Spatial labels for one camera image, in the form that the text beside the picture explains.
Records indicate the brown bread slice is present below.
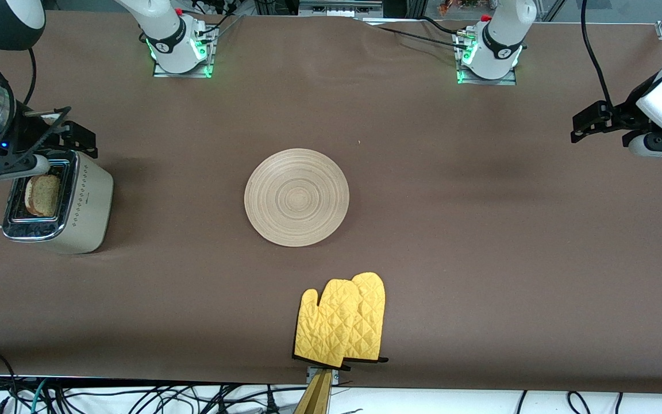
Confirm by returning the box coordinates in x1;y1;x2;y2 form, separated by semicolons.
24;174;62;218

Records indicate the round wooden plate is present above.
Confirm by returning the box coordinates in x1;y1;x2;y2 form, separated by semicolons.
244;148;350;248

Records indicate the cream and chrome toaster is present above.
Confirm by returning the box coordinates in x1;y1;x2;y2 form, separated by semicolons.
2;149;114;255

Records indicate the orange patterned object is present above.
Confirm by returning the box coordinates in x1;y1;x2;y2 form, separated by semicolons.
437;0;482;16

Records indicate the brown table cover sheet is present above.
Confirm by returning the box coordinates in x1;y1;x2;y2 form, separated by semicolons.
0;9;662;395

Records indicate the yellow quilted oven mitt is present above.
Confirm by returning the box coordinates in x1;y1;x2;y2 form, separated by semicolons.
342;272;390;364
293;279;361;369

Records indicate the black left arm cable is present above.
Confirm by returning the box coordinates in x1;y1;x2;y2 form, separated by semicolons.
580;0;617;110

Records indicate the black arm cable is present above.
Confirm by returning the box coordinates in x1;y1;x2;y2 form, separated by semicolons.
580;0;617;110
20;48;39;109

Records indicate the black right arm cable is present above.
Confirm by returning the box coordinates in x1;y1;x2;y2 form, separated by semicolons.
20;48;39;109

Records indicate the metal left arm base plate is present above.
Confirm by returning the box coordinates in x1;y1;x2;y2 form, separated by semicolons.
453;28;519;86

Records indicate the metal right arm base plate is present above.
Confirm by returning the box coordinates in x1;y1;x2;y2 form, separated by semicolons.
152;16;217;79

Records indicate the teal cable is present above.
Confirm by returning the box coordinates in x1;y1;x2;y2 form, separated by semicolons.
28;379;51;414

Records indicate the grey metal enclosure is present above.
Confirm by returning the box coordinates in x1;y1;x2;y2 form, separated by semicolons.
299;0;384;18

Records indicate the small metal bracket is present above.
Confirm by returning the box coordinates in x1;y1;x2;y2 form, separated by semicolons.
306;367;341;386

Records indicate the wooden post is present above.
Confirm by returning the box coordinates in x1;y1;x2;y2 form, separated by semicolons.
292;369;332;414

